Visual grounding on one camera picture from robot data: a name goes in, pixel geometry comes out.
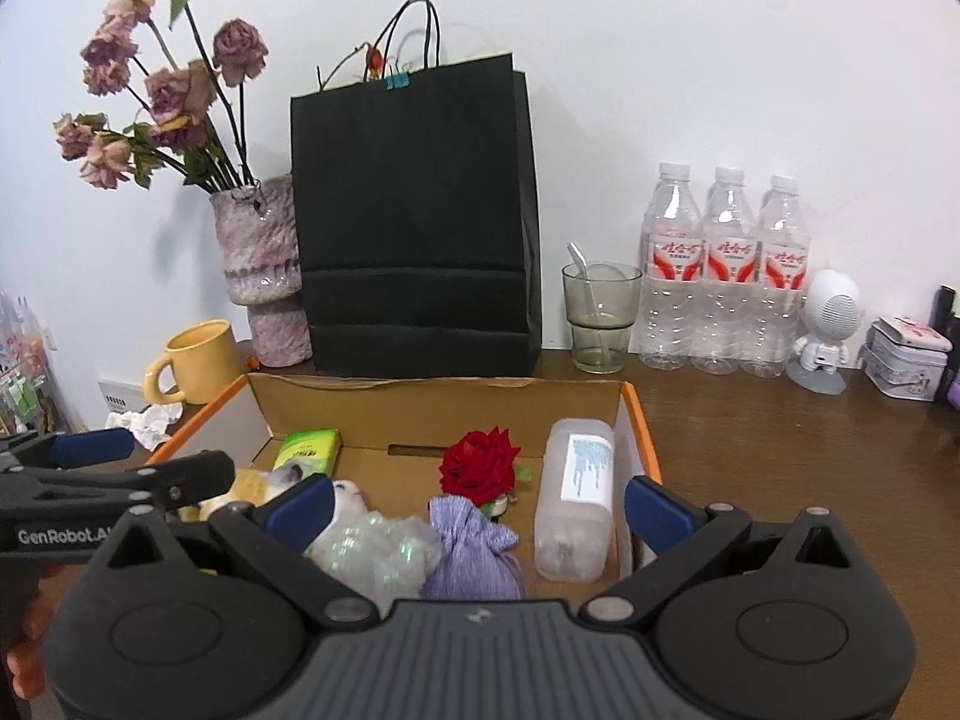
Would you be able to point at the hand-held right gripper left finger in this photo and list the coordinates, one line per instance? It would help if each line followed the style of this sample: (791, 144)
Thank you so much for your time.
(304, 514)

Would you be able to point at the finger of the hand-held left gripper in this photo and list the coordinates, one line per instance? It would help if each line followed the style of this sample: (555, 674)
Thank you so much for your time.
(199, 472)
(94, 448)

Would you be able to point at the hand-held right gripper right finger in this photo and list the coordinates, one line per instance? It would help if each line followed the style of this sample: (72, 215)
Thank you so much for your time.
(658, 514)

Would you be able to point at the yellow and white plush toy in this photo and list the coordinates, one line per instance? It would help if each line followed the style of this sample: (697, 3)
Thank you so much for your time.
(255, 487)

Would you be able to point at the iridescent mesh pouch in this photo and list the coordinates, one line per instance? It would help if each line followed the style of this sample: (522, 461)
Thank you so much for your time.
(375, 551)

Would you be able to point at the translucent plastic box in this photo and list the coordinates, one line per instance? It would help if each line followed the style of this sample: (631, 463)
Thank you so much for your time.
(570, 532)

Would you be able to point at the red fabric rose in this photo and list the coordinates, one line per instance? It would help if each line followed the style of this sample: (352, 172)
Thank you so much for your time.
(476, 465)

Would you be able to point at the red cardboard box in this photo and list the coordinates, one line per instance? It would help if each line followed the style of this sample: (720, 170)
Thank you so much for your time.
(450, 409)

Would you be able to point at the person's left hand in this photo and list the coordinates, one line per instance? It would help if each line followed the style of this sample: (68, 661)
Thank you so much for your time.
(26, 671)

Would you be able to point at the small crumpled white tissue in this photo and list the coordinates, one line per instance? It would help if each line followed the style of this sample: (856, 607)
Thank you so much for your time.
(150, 424)

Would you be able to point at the green tissue packet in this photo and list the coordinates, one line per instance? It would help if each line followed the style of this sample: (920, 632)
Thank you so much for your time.
(304, 450)

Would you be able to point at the yellow mug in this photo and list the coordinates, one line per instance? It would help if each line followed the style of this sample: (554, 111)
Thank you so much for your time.
(206, 360)

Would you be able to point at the glass cup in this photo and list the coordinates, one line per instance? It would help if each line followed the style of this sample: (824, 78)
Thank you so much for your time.
(622, 330)

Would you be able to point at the purple mottled vase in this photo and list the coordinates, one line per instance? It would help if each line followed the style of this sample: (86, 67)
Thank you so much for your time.
(259, 255)

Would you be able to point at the clear water bottle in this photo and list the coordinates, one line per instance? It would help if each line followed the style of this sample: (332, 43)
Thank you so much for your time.
(780, 292)
(726, 285)
(670, 277)

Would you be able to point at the clear plastic spoon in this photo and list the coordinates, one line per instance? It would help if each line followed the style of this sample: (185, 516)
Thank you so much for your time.
(585, 277)

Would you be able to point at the white robot figurine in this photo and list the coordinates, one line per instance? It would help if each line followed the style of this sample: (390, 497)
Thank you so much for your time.
(829, 315)

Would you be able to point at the grey floral tin box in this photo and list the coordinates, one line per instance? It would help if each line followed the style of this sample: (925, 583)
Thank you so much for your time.
(904, 375)

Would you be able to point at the pink lid tin box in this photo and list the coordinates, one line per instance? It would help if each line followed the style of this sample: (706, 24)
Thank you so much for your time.
(911, 334)

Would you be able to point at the black paper bag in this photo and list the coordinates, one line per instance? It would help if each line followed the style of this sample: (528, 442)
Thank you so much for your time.
(412, 202)

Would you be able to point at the black small box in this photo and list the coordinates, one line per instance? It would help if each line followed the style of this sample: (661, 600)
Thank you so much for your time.
(949, 307)

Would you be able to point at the dried pink roses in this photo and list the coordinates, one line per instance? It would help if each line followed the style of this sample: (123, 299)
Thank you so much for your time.
(240, 52)

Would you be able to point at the green binder clip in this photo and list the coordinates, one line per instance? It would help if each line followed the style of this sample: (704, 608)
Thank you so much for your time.
(397, 79)

